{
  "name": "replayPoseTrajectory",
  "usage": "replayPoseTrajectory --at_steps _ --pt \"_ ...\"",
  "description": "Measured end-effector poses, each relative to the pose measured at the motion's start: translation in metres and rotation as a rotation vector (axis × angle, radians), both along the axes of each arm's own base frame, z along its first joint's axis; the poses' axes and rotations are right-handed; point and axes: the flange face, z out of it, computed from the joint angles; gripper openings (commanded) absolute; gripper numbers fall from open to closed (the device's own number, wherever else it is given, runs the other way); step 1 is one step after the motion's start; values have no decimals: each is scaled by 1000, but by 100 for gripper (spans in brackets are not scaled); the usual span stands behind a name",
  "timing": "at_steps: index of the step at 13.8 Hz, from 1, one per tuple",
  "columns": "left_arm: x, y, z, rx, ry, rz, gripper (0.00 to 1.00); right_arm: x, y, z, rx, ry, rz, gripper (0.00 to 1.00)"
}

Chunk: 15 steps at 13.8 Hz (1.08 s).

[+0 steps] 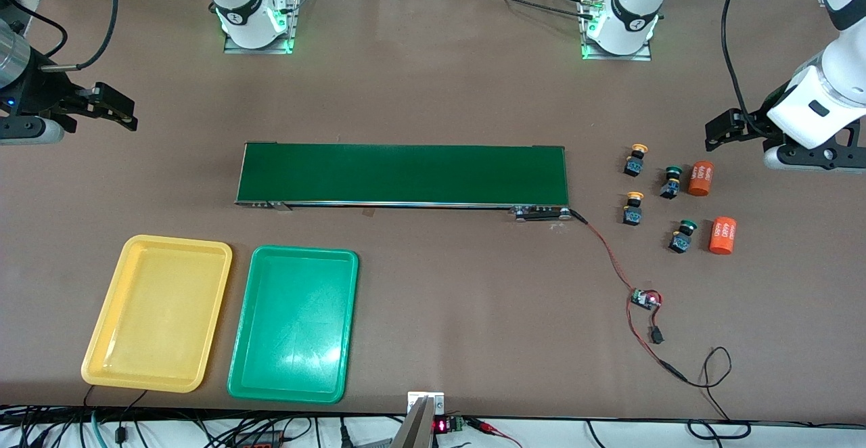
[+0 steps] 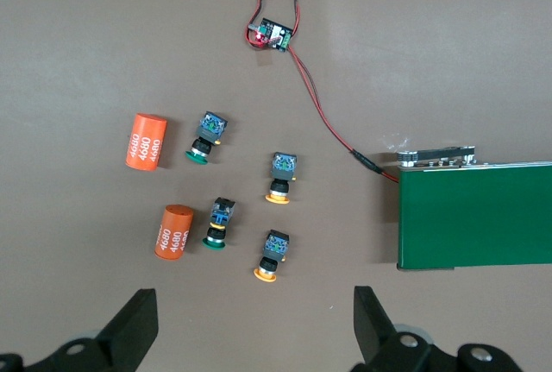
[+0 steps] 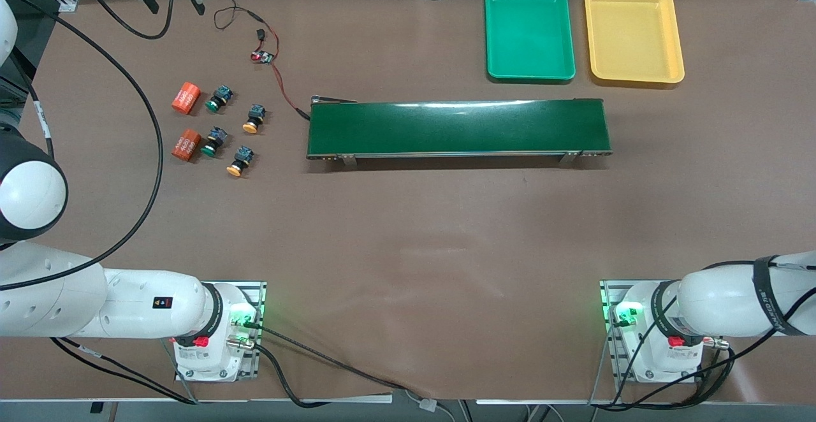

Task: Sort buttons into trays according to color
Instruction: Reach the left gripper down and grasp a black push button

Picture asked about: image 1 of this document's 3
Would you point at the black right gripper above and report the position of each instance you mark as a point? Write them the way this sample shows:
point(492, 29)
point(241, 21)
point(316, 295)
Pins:
point(42, 94)

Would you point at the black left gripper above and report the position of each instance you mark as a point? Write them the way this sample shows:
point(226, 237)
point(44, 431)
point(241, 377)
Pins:
point(756, 123)

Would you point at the orange cylinder white print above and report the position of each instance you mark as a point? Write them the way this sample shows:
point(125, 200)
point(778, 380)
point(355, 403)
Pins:
point(722, 235)
point(701, 178)

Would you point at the green cap push button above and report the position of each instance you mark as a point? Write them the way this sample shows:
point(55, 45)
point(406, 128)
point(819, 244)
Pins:
point(670, 187)
point(678, 241)

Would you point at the yellow cap push button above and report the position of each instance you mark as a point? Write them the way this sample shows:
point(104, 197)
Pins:
point(633, 164)
point(632, 214)

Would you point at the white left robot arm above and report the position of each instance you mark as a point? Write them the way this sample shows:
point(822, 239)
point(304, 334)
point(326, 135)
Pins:
point(636, 1)

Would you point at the small green circuit board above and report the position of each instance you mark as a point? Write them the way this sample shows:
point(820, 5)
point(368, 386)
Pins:
point(644, 298)

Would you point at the black plug connector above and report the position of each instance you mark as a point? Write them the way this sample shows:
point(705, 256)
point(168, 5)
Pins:
point(656, 336)

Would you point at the yellow plastic tray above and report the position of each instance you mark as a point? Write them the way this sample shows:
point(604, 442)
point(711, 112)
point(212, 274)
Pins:
point(135, 353)

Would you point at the green conveyor belt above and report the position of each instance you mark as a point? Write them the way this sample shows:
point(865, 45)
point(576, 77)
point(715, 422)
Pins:
point(406, 174)

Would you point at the green plastic tray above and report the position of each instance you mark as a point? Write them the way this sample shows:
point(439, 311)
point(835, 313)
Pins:
point(291, 367)

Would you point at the red clip lead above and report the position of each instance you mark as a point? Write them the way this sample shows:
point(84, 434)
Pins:
point(490, 428)

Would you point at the red digit display module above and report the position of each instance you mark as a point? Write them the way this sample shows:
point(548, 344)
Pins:
point(443, 426)

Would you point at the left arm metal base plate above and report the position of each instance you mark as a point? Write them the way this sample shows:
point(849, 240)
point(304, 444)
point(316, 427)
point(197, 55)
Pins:
point(619, 57)

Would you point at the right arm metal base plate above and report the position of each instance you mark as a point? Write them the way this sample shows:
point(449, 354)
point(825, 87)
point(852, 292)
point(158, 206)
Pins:
point(295, 21)

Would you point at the silver camera mount bracket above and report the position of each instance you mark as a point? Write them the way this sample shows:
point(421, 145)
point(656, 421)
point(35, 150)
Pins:
point(425, 428)

